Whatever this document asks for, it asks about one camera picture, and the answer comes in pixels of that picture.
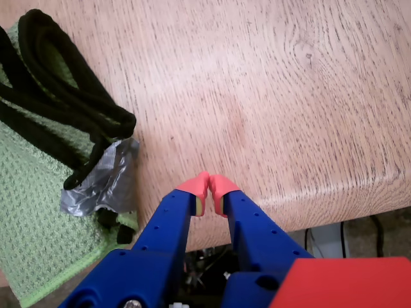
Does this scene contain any green cloth with black trim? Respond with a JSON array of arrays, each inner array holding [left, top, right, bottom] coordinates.
[[0, 8, 141, 308]]

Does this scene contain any red camera mount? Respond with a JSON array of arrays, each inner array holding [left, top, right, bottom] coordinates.
[[268, 256, 411, 308]]

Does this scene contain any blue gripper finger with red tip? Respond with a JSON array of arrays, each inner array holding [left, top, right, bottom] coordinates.
[[57, 171, 211, 308], [208, 174, 315, 308]]

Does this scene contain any grey duct tape piece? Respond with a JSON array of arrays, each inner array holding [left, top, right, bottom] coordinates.
[[60, 137, 141, 218]]

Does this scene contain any thin black cable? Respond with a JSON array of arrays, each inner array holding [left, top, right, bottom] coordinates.
[[368, 214, 387, 258]]

